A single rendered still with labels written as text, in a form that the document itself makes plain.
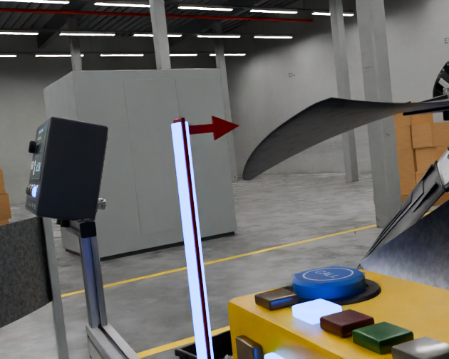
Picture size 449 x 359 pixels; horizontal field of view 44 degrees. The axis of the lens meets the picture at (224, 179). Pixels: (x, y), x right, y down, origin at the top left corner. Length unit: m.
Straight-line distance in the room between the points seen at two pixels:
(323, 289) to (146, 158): 6.70
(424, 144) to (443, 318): 8.75
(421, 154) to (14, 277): 7.41
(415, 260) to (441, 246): 0.03
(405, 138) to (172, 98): 3.87
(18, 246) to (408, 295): 2.29
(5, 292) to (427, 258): 2.01
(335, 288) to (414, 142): 8.84
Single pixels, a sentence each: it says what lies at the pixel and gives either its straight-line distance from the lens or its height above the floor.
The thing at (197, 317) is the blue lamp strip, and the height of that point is 1.00.
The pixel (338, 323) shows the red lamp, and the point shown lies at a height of 1.08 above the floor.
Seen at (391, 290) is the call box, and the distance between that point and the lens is 0.32.
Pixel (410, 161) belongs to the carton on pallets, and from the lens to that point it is 9.21.
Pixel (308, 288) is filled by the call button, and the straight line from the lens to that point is 0.31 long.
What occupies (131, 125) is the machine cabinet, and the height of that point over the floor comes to 1.57.
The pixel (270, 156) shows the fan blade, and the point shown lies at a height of 1.14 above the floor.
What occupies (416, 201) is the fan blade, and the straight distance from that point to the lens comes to 0.83.
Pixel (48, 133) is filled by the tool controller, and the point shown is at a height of 1.22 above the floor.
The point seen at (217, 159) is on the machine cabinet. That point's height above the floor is 1.05.
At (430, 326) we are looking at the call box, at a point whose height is 1.07.
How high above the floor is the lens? 1.16
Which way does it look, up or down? 3 degrees down
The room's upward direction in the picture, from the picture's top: 6 degrees counter-clockwise
